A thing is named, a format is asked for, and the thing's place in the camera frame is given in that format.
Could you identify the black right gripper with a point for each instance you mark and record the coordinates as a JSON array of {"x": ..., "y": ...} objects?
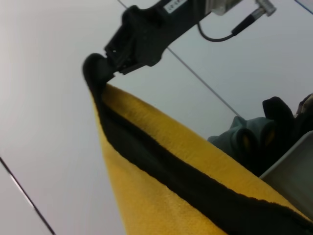
[{"x": 151, "y": 29}]

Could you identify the yellow green towel black edge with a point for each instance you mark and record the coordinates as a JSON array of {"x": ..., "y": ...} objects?
[{"x": 151, "y": 171}]

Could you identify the grey-green perforated storage box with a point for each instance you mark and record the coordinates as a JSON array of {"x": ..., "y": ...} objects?
[{"x": 293, "y": 171}]

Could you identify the grey-green cloth pile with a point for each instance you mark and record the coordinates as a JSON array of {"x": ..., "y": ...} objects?
[{"x": 234, "y": 137}]

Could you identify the brown patterned cloth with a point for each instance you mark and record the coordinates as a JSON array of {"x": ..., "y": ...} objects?
[{"x": 305, "y": 105}]

